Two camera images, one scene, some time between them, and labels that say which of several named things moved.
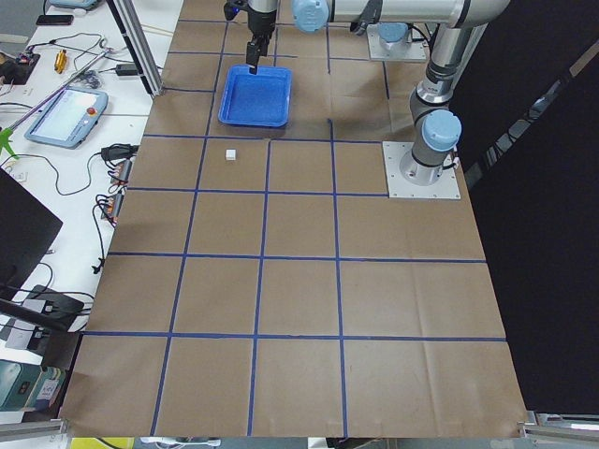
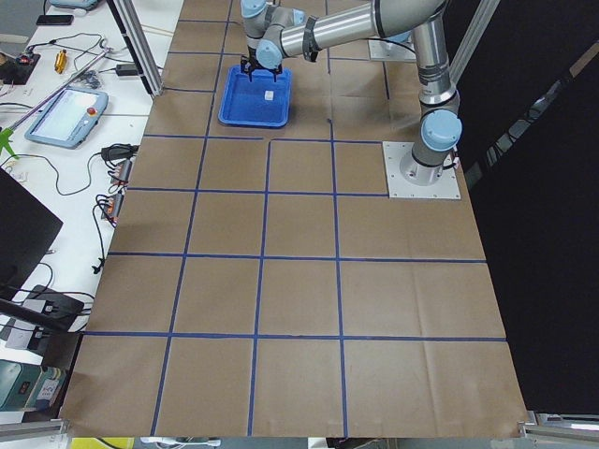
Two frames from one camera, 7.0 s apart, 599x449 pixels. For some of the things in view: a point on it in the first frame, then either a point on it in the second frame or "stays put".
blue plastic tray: x=260 y=100 stays put
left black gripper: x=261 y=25 -> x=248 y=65
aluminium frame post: x=130 y=24 stays put
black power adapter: x=126 y=69 stays put
